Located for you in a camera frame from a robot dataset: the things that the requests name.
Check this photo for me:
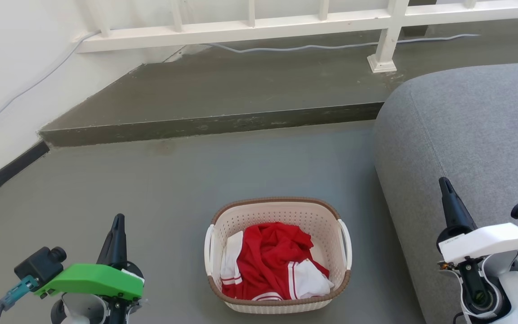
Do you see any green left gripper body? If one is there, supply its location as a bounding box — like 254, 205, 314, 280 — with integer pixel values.
34, 261, 145, 301

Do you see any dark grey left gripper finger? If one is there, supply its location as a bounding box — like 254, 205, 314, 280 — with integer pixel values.
97, 214, 128, 267

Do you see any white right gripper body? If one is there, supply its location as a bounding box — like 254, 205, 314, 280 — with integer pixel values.
438, 223, 518, 264

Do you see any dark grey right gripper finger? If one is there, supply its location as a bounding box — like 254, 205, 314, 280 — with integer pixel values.
439, 177, 478, 235

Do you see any red and white clothing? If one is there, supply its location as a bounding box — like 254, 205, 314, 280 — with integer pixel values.
220, 222, 335, 301

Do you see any cream perforated laundry basket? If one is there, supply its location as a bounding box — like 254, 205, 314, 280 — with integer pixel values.
204, 197, 353, 314

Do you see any grey fabric sofa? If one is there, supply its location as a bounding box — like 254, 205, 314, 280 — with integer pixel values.
371, 61, 518, 324

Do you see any black baseboard strip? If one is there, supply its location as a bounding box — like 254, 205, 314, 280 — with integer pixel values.
0, 141, 50, 208

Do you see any white wooden railing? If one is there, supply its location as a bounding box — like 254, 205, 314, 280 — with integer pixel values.
76, 0, 518, 73

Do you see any teal left camera connector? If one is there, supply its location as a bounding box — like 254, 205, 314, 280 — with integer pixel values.
0, 275, 39, 312

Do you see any thin grey wall cable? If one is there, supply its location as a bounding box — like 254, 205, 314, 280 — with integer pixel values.
0, 31, 101, 136

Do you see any grey cable on step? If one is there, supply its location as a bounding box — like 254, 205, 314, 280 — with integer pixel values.
205, 34, 481, 54

